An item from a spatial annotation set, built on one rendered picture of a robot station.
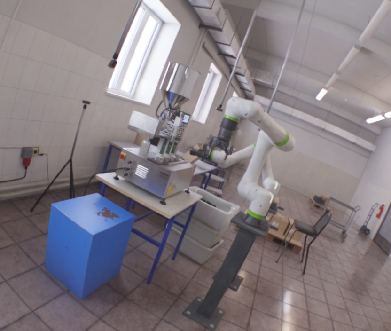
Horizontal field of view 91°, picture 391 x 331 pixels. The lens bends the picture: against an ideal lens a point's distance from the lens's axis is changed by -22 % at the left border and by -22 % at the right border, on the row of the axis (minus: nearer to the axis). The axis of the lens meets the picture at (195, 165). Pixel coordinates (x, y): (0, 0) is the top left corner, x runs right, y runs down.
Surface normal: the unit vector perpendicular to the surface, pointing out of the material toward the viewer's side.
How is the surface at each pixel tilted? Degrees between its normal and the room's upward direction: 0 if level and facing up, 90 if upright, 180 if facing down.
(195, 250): 96
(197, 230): 96
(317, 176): 90
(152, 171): 90
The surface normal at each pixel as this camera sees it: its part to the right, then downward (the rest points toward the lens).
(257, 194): -0.76, -0.21
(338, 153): -0.32, 0.06
